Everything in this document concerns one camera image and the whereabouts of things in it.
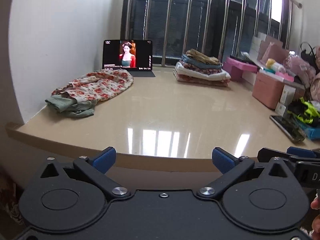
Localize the black tablet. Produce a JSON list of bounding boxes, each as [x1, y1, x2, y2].
[[102, 39, 153, 70]]

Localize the red floral dress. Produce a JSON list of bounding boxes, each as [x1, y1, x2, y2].
[[51, 69, 134, 103]]

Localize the stack of white boxes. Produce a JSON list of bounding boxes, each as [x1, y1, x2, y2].
[[249, 31, 267, 60]]

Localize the stack of folded clothes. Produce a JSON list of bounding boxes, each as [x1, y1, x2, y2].
[[173, 49, 232, 87]]

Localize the small white cartons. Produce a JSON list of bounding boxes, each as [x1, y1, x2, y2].
[[275, 84, 305, 115]]

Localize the black smartphone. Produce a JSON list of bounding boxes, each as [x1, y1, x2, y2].
[[269, 115, 307, 143]]

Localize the salmon pink storage box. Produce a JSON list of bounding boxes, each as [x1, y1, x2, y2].
[[252, 71, 285, 110]]

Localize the neon green and black garment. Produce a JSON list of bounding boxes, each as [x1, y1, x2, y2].
[[287, 97, 320, 125]]

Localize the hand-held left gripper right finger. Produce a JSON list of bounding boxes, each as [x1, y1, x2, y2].
[[196, 147, 292, 202]]

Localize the small pink case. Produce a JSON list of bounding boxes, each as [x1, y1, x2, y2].
[[275, 71, 295, 82]]

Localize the dark grey tablet cover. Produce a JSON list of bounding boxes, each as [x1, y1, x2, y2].
[[129, 69, 156, 78]]

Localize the person's right hand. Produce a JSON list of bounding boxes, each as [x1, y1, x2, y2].
[[310, 196, 320, 233]]

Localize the blue box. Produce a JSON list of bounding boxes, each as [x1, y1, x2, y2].
[[300, 122, 320, 141]]

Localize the black bag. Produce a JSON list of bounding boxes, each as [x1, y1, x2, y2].
[[300, 42, 320, 67]]

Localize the green printed garment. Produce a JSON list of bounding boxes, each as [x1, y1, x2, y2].
[[45, 94, 97, 118]]

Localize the pink paper bag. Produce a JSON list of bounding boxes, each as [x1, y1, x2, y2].
[[257, 35, 290, 64]]

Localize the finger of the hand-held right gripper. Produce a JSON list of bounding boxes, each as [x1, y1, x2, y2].
[[257, 146, 320, 162]]

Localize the yellow and white plush toy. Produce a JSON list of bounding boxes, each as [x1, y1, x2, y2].
[[265, 58, 285, 73]]

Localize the metal window railing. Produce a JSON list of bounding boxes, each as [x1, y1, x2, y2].
[[124, 0, 293, 68]]

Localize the pink step stool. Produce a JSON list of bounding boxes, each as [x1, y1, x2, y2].
[[222, 56, 259, 82]]

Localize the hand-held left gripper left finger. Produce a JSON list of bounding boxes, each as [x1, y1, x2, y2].
[[37, 146, 132, 202]]

